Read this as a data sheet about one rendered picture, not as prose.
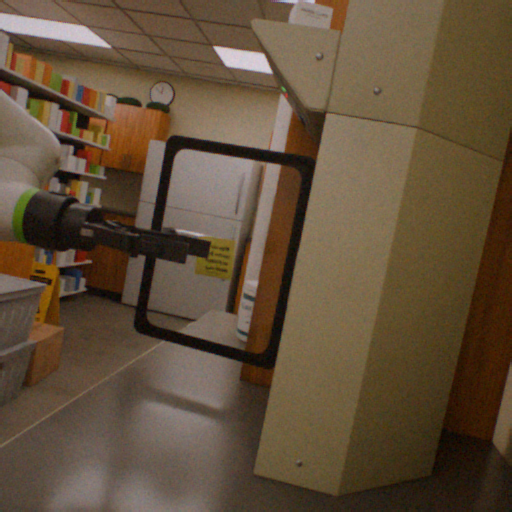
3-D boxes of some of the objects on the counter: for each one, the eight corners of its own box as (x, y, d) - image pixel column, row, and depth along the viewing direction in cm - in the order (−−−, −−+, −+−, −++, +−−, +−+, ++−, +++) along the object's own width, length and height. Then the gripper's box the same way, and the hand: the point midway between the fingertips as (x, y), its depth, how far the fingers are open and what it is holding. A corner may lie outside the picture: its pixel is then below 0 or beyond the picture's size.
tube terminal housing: (414, 430, 99) (512, -1, 93) (450, 527, 67) (602, -120, 61) (280, 397, 103) (365, -20, 96) (253, 475, 71) (378, -143, 64)
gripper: (32, 197, 75) (180, 228, 72) (108, 205, 100) (220, 228, 97) (23, 251, 76) (170, 283, 73) (101, 245, 100) (212, 269, 98)
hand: (192, 250), depth 85 cm, fingers open, 13 cm apart
